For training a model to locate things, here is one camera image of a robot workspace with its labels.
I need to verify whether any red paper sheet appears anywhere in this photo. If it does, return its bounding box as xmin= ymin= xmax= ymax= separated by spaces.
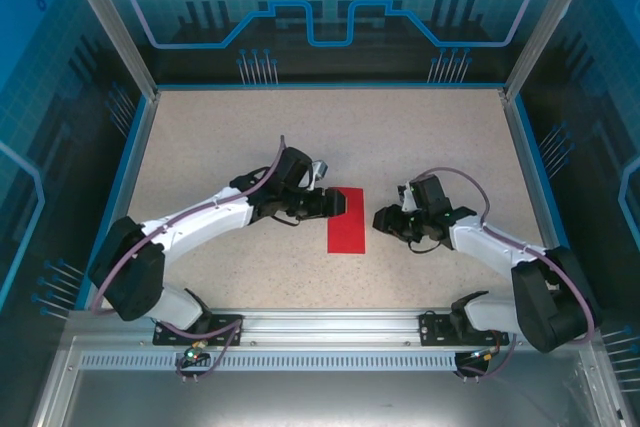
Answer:
xmin=327 ymin=186 xmax=367 ymax=254

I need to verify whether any blue table edge strip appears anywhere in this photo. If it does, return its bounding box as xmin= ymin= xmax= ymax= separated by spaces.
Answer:
xmin=73 ymin=95 xmax=153 ymax=312
xmin=514 ymin=95 xmax=592 ymax=312

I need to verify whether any thin aluminium table end rail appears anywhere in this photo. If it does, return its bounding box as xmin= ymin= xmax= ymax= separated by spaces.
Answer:
xmin=154 ymin=81 xmax=507 ymax=95

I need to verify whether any aluminium table side rail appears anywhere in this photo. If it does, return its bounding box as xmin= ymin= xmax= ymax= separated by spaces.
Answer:
xmin=499 ymin=90 xmax=575 ymax=311
xmin=83 ymin=91 xmax=161 ymax=312

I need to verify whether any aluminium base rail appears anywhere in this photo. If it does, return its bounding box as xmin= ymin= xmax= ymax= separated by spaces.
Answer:
xmin=64 ymin=307 xmax=599 ymax=354

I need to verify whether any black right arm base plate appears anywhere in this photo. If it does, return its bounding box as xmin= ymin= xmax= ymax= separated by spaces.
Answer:
xmin=418 ymin=310 xmax=506 ymax=348

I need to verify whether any slotted metal cable duct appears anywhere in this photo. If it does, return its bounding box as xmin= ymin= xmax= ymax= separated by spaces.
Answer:
xmin=78 ymin=352 xmax=504 ymax=370

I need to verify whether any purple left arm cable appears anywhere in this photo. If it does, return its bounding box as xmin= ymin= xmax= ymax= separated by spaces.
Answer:
xmin=92 ymin=134 xmax=247 ymax=382

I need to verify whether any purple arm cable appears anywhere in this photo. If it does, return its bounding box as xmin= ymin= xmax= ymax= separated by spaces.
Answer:
xmin=92 ymin=134 xmax=247 ymax=382
xmin=413 ymin=166 xmax=601 ymax=383

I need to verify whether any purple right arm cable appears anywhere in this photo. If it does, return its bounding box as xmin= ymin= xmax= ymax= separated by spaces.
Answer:
xmin=413 ymin=166 xmax=601 ymax=383

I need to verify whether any cable connector with green light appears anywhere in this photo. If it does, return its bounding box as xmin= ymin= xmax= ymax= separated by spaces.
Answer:
xmin=183 ymin=340 xmax=207 ymax=364

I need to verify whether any aluminium frame post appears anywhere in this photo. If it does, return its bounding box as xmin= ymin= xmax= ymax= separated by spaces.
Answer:
xmin=55 ymin=0 xmax=161 ymax=101
xmin=502 ymin=0 xmax=601 ymax=101

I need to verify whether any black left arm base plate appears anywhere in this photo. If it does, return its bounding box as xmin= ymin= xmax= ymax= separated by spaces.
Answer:
xmin=152 ymin=314 xmax=245 ymax=348

